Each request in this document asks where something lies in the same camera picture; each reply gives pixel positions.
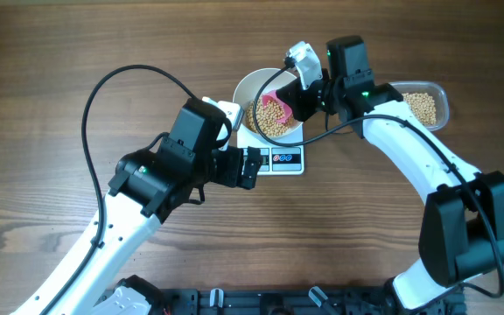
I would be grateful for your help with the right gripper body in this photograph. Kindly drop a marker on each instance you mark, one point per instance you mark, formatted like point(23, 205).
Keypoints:
point(317, 97)

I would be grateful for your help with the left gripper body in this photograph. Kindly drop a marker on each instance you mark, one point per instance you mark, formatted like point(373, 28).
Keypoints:
point(226, 167)

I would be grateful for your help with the pink measuring scoop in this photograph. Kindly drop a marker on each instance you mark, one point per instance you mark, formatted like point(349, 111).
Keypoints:
point(276, 108)

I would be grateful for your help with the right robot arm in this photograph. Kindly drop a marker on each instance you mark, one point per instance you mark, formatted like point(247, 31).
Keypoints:
point(462, 232)

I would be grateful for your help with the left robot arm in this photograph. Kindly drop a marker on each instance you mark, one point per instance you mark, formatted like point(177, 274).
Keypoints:
point(147, 186)

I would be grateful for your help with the white digital kitchen scale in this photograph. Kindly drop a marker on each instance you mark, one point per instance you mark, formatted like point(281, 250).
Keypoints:
point(276, 160)

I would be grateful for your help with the soybeans in bowl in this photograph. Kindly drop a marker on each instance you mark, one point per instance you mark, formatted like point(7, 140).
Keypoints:
point(268, 125)

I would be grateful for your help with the white bowl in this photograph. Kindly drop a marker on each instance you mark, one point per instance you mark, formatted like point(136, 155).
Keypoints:
point(245, 94)

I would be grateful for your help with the yellow soybeans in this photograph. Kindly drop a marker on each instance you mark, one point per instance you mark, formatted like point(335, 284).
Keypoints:
point(423, 106)

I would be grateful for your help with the clear plastic container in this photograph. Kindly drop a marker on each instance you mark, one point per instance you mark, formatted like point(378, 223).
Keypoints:
point(437, 93)

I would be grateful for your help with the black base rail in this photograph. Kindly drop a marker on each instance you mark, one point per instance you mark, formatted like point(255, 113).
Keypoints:
point(349, 301)

